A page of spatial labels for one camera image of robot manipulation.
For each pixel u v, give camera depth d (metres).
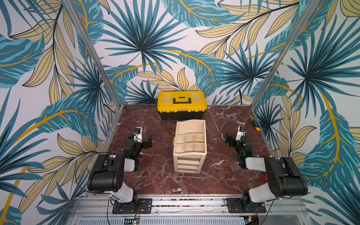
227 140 0.87
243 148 0.72
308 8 0.69
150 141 0.84
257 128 1.06
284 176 0.46
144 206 0.73
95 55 0.86
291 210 0.74
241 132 0.80
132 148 0.70
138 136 0.78
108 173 0.45
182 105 0.99
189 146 0.70
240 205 0.73
